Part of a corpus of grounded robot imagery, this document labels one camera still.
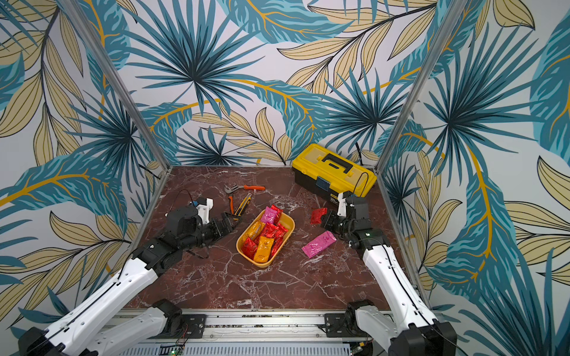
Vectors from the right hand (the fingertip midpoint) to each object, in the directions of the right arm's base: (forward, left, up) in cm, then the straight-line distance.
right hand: (322, 216), depth 80 cm
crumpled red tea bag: (-5, +17, -11) cm, 21 cm away
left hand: (-6, +30, +4) cm, 31 cm away
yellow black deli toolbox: (+22, -6, -1) cm, 22 cm away
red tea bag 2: (-6, +27, -11) cm, 30 cm away
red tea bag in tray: (+1, +18, -12) cm, 22 cm away
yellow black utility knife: (+18, +32, -16) cm, 40 cm away
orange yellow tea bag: (-7, +22, -12) cm, 26 cm away
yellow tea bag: (0, +26, -10) cm, 27 cm away
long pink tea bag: (-4, 0, -15) cm, 15 cm away
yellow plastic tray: (+6, +12, -13) cm, 18 cm away
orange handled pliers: (+27, +41, -16) cm, 52 cm away
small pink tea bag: (+7, +20, -10) cm, 24 cm away
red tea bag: (+1, +2, 0) cm, 2 cm away
